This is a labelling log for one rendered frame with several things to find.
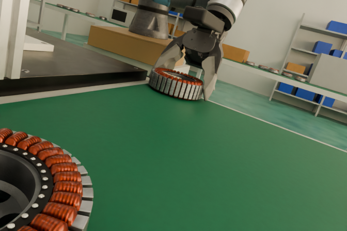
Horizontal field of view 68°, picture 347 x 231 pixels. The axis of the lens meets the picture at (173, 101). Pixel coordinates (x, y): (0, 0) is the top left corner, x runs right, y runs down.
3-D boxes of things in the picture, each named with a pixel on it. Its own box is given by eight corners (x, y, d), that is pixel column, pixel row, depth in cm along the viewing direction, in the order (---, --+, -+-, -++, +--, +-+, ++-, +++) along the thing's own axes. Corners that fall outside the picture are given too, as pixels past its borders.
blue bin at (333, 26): (324, 32, 575) (328, 22, 570) (341, 36, 563) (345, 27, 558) (327, 30, 536) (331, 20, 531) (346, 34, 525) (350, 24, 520)
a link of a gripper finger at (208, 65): (222, 106, 53) (217, 68, 57) (219, 95, 48) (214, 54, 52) (207, 109, 54) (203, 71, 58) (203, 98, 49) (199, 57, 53)
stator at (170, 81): (165, 82, 60) (170, 66, 59) (208, 99, 55) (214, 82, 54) (137, 83, 50) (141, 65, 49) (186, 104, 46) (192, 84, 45)
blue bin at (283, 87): (278, 88, 627) (281, 80, 622) (289, 92, 618) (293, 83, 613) (278, 90, 589) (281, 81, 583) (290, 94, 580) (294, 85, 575)
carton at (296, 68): (285, 68, 615) (288, 62, 610) (301, 73, 603) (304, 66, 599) (286, 69, 578) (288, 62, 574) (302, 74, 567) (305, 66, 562)
